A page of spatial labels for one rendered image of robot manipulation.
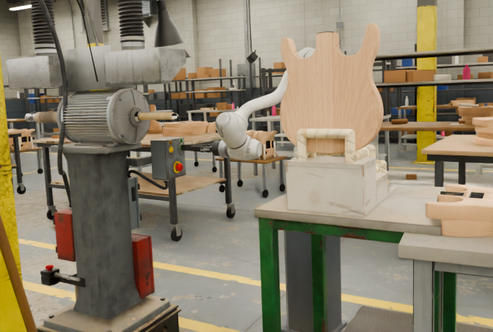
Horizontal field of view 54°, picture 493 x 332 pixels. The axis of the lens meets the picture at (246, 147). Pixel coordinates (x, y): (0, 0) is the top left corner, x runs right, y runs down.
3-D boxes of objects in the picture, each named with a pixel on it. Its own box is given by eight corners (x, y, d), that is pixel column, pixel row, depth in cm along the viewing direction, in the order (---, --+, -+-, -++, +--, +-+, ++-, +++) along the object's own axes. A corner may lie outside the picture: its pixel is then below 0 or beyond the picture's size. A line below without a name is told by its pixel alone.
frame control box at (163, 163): (124, 190, 248) (120, 141, 245) (151, 183, 267) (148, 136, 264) (162, 194, 237) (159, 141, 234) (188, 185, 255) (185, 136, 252)
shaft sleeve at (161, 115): (139, 119, 218) (138, 113, 218) (143, 119, 221) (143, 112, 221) (171, 119, 210) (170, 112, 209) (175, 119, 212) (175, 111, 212)
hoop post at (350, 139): (343, 163, 157) (343, 134, 156) (346, 161, 160) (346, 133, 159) (353, 163, 156) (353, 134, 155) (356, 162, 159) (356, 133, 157)
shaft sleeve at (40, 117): (34, 123, 250) (34, 112, 249) (44, 122, 255) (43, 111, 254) (59, 123, 241) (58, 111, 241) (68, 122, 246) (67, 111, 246)
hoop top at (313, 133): (295, 138, 165) (295, 128, 165) (298, 137, 168) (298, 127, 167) (353, 139, 155) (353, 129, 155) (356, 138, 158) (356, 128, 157)
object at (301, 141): (296, 161, 166) (295, 133, 165) (299, 160, 169) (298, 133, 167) (304, 161, 164) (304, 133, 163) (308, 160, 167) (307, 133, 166)
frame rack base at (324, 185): (286, 210, 168) (285, 161, 166) (303, 201, 181) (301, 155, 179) (364, 218, 155) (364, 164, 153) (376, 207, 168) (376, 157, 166)
